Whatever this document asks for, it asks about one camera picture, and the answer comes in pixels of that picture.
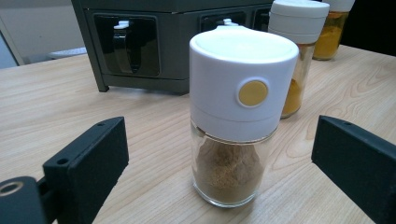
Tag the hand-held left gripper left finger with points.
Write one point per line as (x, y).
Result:
(90, 155)

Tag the dark grey spice rack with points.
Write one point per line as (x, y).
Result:
(177, 53)

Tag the spice jar with brown powder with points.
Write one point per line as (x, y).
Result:
(218, 93)

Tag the black rack hook white clip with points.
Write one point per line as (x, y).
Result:
(227, 21)
(123, 46)

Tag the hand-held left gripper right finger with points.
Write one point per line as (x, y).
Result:
(358, 168)

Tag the spice jar with orange powder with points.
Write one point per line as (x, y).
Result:
(299, 21)

